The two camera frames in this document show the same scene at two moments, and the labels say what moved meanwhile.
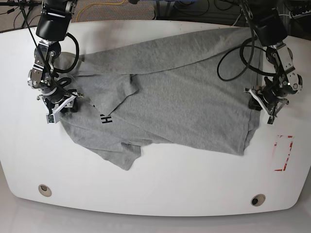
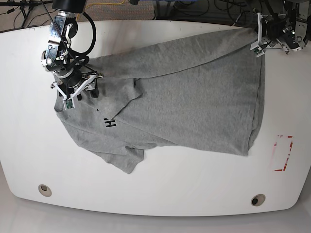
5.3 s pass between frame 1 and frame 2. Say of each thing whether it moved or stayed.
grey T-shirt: stayed
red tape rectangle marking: stayed
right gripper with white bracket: moved
